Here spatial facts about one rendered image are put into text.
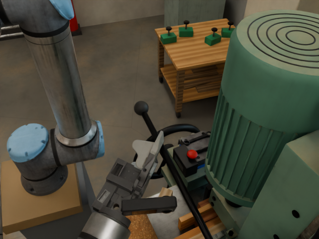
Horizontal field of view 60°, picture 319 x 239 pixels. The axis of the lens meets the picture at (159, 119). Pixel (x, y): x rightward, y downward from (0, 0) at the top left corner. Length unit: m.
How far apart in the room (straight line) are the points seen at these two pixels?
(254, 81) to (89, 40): 3.07
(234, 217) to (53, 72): 0.58
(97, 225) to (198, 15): 2.53
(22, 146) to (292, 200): 0.89
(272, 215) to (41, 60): 0.62
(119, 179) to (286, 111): 0.36
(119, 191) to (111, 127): 1.67
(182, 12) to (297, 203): 2.51
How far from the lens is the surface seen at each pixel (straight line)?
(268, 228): 0.51
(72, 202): 1.23
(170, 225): 0.82
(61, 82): 0.81
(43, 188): 1.24
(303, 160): 0.38
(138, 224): 0.79
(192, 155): 0.79
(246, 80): 0.37
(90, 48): 3.22
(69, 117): 0.93
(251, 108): 0.39
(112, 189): 0.61
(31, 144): 1.08
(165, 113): 2.34
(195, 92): 2.28
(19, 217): 1.26
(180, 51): 2.10
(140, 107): 0.64
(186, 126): 0.97
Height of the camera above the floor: 1.66
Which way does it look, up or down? 46 degrees down
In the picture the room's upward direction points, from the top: straight up
